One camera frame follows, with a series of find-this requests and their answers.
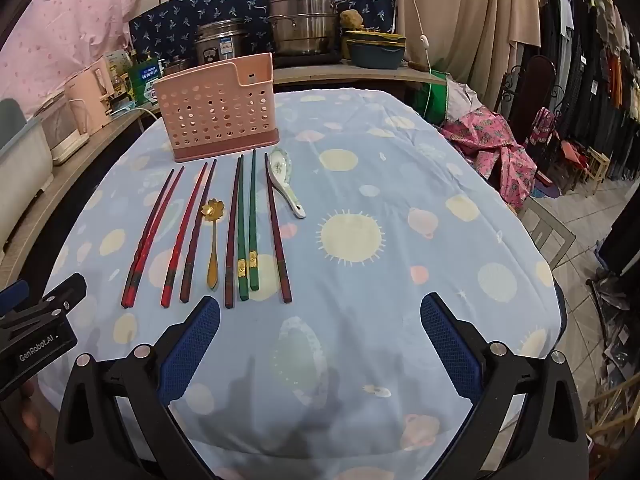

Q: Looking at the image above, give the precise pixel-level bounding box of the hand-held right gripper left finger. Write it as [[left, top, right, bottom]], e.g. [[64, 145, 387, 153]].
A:
[[55, 296, 221, 480]]

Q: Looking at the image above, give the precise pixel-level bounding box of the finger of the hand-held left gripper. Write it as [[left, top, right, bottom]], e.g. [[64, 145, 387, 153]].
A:
[[0, 280, 30, 317], [0, 273, 87, 343]]

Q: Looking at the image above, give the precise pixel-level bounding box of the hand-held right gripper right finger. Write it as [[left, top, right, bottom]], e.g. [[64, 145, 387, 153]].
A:
[[420, 292, 588, 480]]

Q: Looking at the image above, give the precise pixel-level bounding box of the gold flower-shaped spoon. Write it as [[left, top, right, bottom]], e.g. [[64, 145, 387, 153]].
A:
[[200, 199, 225, 291]]

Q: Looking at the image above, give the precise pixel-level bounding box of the dark red gold-banded chopstick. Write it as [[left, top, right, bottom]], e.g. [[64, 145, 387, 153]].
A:
[[264, 152, 293, 304], [224, 155, 242, 309]]

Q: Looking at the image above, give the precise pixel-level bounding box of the green gold-banded chopstick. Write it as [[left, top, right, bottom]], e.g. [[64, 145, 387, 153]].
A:
[[248, 149, 261, 292], [237, 154, 250, 302]]

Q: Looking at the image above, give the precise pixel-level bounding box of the white ceramic soup spoon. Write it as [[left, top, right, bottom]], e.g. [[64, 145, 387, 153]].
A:
[[267, 150, 307, 219]]

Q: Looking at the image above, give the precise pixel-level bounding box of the pink perforated utensil holder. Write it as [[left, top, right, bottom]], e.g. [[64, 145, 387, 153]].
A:
[[152, 52, 282, 163]]

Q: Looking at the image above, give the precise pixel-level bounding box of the person's left hand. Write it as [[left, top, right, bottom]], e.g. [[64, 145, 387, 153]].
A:
[[15, 377, 58, 446]]

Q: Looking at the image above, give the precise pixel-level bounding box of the blue printed tablecloth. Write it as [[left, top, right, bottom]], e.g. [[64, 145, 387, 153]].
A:
[[37, 89, 566, 480]]

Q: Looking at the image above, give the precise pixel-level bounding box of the white dish drainer bin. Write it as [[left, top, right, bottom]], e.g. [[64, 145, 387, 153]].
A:
[[0, 97, 55, 266]]

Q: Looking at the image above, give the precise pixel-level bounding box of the grey metal chair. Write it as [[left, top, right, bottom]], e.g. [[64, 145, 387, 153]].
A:
[[520, 200, 576, 271]]

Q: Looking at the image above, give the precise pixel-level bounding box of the dark clutter pile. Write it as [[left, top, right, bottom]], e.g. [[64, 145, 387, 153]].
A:
[[585, 270, 640, 441]]

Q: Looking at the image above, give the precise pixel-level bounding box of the pink electric kettle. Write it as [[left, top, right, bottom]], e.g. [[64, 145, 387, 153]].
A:
[[64, 56, 117, 133]]

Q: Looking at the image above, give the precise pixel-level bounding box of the pink patterned cloth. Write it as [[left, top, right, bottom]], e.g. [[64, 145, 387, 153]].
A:
[[440, 110, 538, 211]]

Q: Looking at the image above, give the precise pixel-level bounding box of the green tin can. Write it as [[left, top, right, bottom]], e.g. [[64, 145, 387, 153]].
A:
[[129, 60, 163, 106]]

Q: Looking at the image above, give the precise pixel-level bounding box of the wooden stool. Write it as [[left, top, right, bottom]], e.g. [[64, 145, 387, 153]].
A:
[[582, 147, 612, 196]]

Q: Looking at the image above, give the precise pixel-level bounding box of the white green package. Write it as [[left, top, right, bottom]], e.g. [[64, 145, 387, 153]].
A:
[[105, 50, 132, 78]]

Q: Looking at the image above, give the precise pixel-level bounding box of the green cloth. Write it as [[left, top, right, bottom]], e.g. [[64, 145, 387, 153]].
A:
[[415, 75, 453, 123]]

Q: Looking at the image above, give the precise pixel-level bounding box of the white cloth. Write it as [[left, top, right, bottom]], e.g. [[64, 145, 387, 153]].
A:
[[447, 80, 483, 121]]

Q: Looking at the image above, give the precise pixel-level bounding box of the pink printed curtain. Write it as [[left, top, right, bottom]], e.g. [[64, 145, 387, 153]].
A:
[[0, 0, 166, 116]]

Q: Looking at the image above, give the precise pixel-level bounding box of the black metal chair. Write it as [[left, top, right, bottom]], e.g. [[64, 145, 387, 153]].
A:
[[495, 54, 563, 126]]

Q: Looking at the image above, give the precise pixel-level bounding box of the steel rice cooker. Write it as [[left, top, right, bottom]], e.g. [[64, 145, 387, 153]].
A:
[[194, 19, 251, 67]]

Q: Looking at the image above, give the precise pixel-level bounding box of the blue casserole dish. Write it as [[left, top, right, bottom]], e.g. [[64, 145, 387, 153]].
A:
[[347, 40, 407, 70]]

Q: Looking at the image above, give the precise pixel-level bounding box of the black induction cooker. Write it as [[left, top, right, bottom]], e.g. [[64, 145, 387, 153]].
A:
[[272, 50, 346, 68]]

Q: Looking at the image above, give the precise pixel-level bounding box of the row of hanging clothes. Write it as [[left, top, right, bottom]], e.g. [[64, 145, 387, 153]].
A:
[[535, 0, 640, 181]]

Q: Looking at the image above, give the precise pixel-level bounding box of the dark blue floral cloth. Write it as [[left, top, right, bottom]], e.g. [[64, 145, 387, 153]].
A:
[[129, 0, 397, 68]]

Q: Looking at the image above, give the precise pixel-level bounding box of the beige curtain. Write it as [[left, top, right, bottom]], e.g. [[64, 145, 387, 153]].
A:
[[392, 0, 543, 121]]

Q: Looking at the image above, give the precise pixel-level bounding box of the steel steamer pot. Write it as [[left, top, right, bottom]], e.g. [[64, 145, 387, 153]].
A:
[[257, 0, 351, 57]]

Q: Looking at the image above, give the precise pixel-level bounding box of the white cable with switch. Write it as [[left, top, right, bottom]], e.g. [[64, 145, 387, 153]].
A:
[[397, 0, 436, 73]]

